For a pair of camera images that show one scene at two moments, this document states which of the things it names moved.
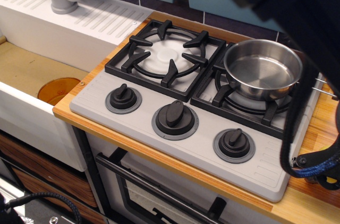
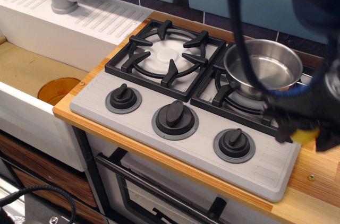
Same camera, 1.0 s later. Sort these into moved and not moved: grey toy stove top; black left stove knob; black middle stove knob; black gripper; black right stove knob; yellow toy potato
Moved: yellow toy potato; black gripper
Not moved: grey toy stove top; black middle stove knob; black left stove knob; black right stove knob
